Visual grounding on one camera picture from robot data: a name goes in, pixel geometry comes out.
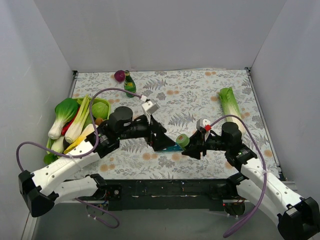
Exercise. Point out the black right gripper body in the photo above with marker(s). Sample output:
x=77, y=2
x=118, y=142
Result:
x=203, y=143

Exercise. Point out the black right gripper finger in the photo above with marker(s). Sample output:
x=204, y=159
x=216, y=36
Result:
x=194, y=138
x=192, y=152

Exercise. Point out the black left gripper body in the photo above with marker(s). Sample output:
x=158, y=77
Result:
x=153, y=133

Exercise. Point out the green pill bottle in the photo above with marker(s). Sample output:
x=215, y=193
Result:
x=183, y=141

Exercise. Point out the teal weekly pill organizer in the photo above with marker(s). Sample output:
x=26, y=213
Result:
x=174, y=148

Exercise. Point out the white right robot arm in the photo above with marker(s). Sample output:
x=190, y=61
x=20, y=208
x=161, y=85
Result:
x=296, y=217

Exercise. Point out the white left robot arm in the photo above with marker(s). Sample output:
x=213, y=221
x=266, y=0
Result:
x=44, y=188

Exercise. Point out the napa cabbage on table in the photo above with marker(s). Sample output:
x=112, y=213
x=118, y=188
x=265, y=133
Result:
x=230, y=107

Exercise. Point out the green glass bottle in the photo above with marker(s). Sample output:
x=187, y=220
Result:
x=129, y=84

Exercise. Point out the brown mushroom toy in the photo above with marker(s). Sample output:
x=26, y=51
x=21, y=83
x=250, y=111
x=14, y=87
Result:
x=98, y=121

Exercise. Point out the round green cabbage toy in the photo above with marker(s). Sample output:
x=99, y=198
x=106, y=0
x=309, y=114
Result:
x=100, y=110

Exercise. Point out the red onion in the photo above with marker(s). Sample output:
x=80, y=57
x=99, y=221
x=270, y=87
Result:
x=119, y=76

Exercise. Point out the yellow white cabbage toy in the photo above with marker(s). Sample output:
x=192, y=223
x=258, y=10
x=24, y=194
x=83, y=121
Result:
x=87, y=130

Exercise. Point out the celery stalks toy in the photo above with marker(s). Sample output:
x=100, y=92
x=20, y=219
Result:
x=76, y=127

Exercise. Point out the bok choy toy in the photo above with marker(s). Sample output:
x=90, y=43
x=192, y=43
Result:
x=65, y=111

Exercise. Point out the red chili pepper toy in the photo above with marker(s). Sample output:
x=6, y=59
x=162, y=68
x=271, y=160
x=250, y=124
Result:
x=68, y=124

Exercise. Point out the small white green vegetable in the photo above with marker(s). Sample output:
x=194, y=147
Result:
x=58, y=145

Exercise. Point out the green plastic basket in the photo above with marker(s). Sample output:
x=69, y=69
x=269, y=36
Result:
x=52, y=157

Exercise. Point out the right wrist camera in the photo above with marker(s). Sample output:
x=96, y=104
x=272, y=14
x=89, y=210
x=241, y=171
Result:
x=203, y=125

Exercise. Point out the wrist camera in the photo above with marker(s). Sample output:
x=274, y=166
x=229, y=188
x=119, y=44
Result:
x=203, y=125
x=149, y=107

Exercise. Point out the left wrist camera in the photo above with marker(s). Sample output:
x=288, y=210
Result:
x=149, y=107

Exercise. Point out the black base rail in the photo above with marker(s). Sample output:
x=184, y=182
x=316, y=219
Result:
x=163, y=194

